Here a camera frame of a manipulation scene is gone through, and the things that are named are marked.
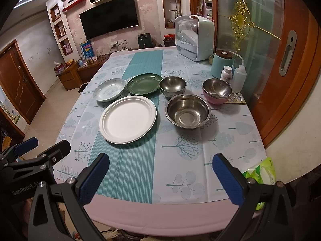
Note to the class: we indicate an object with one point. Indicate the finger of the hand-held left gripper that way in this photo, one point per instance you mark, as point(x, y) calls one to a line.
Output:
point(59, 150)
point(25, 146)

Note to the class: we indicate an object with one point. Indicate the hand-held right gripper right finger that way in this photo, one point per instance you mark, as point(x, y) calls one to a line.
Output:
point(228, 180)

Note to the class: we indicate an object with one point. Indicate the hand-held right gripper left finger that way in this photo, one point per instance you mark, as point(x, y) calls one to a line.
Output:
point(93, 179)

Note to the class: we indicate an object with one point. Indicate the large white plate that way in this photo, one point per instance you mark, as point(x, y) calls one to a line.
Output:
point(128, 120)

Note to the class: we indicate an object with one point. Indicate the floral print plate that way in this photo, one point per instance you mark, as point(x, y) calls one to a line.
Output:
point(109, 90)

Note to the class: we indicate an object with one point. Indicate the large flat-bottomed steel bowl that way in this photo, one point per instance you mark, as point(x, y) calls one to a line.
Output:
point(188, 113)

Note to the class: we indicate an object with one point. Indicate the pink bowl with steel lining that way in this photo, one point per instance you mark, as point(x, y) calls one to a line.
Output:
point(217, 87)

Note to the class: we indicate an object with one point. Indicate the green plate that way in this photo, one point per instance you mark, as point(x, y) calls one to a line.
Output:
point(144, 84)

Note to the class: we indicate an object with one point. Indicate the green tissue packet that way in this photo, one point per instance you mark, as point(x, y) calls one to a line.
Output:
point(263, 175)

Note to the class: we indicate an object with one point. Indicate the brown wooden door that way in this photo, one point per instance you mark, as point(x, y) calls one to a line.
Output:
point(20, 85)

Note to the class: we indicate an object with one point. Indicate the dark doormat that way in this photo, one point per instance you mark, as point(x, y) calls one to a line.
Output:
point(82, 89)

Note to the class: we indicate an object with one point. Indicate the teal tree-print tablecloth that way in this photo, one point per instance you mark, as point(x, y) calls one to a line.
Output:
point(150, 143)

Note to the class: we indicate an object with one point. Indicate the pink table cover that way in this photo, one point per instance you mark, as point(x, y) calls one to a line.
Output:
point(150, 217)

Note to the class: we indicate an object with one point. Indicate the wooden television cabinet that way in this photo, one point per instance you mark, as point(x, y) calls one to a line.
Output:
point(72, 75)

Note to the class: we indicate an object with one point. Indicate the silver blister packs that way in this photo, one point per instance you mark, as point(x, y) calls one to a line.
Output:
point(237, 99)

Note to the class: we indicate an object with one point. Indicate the red tissue box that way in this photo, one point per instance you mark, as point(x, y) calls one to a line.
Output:
point(60, 68)

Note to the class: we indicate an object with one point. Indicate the clear squeeze bottle with tube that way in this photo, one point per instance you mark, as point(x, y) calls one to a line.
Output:
point(238, 80)

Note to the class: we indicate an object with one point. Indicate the blue printed box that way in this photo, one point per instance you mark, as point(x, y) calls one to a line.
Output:
point(87, 50)

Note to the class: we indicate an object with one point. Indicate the white pill bottle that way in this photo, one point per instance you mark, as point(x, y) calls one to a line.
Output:
point(226, 75)

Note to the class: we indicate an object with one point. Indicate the steel bowl with patterned outside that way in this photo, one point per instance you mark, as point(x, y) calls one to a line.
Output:
point(172, 84)

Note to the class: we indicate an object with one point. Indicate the teal canister with brown lid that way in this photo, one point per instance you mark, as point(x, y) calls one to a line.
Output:
point(220, 66)

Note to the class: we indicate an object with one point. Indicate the wooden glass sliding door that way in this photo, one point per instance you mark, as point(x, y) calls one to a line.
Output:
point(303, 93)

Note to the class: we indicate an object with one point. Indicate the yellow glass jar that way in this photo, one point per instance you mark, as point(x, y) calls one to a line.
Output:
point(211, 59)

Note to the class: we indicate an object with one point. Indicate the black air fryer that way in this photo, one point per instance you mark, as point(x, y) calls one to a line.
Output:
point(144, 41)

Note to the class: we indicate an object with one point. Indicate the mint and white countertop appliance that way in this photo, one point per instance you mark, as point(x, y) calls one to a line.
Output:
point(200, 42)

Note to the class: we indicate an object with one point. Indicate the red-lidded jar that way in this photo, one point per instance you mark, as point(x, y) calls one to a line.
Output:
point(169, 40)

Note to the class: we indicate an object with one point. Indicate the gold door ornament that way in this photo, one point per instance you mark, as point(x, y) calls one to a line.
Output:
point(242, 17)

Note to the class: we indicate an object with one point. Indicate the colourful wall chart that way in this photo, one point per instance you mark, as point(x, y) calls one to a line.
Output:
point(10, 110)

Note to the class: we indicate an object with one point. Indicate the black wall television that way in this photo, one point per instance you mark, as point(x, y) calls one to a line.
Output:
point(109, 17)

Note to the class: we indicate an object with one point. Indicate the red wall shelf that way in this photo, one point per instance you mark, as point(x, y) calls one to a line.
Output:
point(75, 3)

